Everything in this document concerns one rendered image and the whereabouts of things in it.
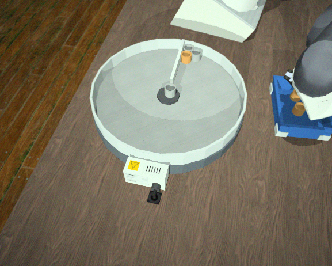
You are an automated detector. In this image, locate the bronze bushing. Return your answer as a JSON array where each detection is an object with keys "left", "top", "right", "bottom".
[
  {"left": 292, "top": 102, "right": 305, "bottom": 116},
  {"left": 181, "top": 51, "right": 192, "bottom": 64},
  {"left": 290, "top": 89, "right": 300, "bottom": 102}
]

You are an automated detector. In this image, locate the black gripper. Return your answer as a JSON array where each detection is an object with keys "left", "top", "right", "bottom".
[{"left": 284, "top": 69, "right": 293, "bottom": 87}]

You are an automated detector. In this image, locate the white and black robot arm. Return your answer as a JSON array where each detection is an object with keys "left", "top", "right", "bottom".
[{"left": 222, "top": 0, "right": 332, "bottom": 120}]

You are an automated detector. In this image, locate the grey metal bushing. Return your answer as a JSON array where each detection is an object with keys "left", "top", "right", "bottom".
[
  {"left": 191, "top": 49, "right": 202, "bottom": 62},
  {"left": 165, "top": 83, "right": 176, "bottom": 98},
  {"left": 183, "top": 44, "right": 193, "bottom": 52}
]

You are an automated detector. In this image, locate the blue open crate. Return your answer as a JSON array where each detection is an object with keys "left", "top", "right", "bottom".
[{"left": 269, "top": 75, "right": 332, "bottom": 141}]

